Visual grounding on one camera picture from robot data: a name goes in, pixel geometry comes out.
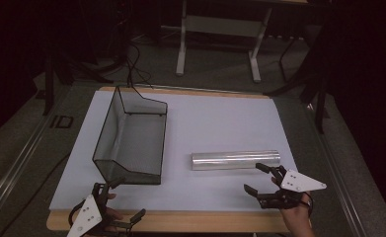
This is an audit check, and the metal floor rail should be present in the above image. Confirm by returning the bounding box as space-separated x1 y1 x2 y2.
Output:
0 107 58 226
306 103 370 237

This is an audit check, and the black wire mesh basket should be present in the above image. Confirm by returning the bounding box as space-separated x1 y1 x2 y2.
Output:
92 85 169 186

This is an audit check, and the black metal stand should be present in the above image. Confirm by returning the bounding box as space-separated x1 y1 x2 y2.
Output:
263 31 334 135
41 48 116 117

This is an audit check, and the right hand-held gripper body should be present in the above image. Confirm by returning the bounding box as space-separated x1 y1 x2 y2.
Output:
257 164 328 210

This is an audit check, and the white metal table frame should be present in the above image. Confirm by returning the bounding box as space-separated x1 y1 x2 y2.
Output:
175 0 310 84

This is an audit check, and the person's right hand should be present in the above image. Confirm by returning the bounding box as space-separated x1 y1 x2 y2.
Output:
278 193 316 237

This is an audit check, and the person's left hand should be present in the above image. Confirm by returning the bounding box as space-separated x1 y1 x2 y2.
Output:
105 193 124 223

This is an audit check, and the silver metal cylinder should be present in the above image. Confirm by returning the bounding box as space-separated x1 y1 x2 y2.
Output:
191 149 281 172

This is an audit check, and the black gripper strap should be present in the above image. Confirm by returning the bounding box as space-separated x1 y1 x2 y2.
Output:
67 198 87 229

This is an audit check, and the black cable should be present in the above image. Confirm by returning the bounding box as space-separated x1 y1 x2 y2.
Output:
124 41 154 91
0 151 72 236

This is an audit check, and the white table mat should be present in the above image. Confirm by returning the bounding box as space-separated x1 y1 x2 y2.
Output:
48 90 299 212

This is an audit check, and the black floor socket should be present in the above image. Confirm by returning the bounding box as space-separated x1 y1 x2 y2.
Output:
49 115 74 130

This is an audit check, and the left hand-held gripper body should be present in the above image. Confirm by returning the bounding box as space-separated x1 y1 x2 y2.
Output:
66 182 132 237

